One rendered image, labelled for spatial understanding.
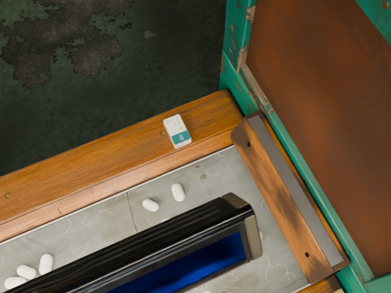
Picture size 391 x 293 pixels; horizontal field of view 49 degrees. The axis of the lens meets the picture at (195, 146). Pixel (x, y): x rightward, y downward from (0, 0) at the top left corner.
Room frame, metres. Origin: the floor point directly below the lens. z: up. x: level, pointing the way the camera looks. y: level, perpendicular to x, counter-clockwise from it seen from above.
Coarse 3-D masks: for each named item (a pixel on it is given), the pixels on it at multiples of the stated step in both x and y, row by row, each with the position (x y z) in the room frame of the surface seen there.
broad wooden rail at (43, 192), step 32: (224, 96) 0.46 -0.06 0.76; (128, 128) 0.39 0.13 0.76; (160, 128) 0.39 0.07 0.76; (192, 128) 0.39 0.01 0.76; (224, 128) 0.39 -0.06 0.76; (64, 160) 0.32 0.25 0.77; (96, 160) 0.32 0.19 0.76; (128, 160) 0.32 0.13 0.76; (160, 160) 0.32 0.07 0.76; (192, 160) 0.33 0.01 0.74; (0, 192) 0.25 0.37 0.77; (32, 192) 0.25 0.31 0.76; (64, 192) 0.25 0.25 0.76; (96, 192) 0.26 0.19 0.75; (0, 224) 0.19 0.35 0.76; (32, 224) 0.20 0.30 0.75
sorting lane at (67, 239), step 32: (224, 160) 0.33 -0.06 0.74; (128, 192) 0.26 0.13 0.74; (160, 192) 0.26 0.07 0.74; (192, 192) 0.26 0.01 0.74; (224, 192) 0.26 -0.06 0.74; (256, 192) 0.26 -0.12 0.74; (64, 224) 0.20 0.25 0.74; (96, 224) 0.20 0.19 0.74; (128, 224) 0.20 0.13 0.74; (0, 256) 0.14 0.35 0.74; (32, 256) 0.14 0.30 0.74; (64, 256) 0.14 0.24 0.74; (288, 256) 0.14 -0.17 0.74; (0, 288) 0.08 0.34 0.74; (224, 288) 0.09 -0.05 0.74; (256, 288) 0.09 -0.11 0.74; (288, 288) 0.09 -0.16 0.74
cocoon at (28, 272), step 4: (20, 268) 0.12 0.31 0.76; (24, 268) 0.12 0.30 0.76; (28, 268) 0.12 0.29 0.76; (32, 268) 0.12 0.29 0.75; (20, 272) 0.11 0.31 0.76; (24, 272) 0.11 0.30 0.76; (28, 272) 0.11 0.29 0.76; (32, 272) 0.11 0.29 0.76; (24, 276) 0.10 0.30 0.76; (28, 276) 0.10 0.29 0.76; (32, 276) 0.10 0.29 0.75
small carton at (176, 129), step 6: (168, 120) 0.40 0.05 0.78; (174, 120) 0.40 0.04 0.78; (180, 120) 0.40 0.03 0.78; (168, 126) 0.38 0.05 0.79; (174, 126) 0.38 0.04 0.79; (180, 126) 0.38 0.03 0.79; (168, 132) 0.37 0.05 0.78; (174, 132) 0.37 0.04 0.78; (180, 132) 0.37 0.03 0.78; (186, 132) 0.37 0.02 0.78; (174, 138) 0.36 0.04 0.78; (180, 138) 0.36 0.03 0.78; (186, 138) 0.36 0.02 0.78; (174, 144) 0.35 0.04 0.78; (180, 144) 0.35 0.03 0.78; (186, 144) 0.35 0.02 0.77
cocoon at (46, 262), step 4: (44, 256) 0.14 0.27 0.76; (48, 256) 0.14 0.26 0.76; (40, 260) 0.13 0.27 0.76; (44, 260) 0.13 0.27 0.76; (48, 260) 0.13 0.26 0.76; (52, 260) 0.13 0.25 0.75; (40, 264) 0.12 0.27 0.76; (44, 264) 0.12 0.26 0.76; (48, 264) 0.12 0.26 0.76; (40, 268) 0.12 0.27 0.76; (44, 268) 0.12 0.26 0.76; (48, 268) 0.12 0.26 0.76; (40, 272) 0.11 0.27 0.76; (44, 272) 0.11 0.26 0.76
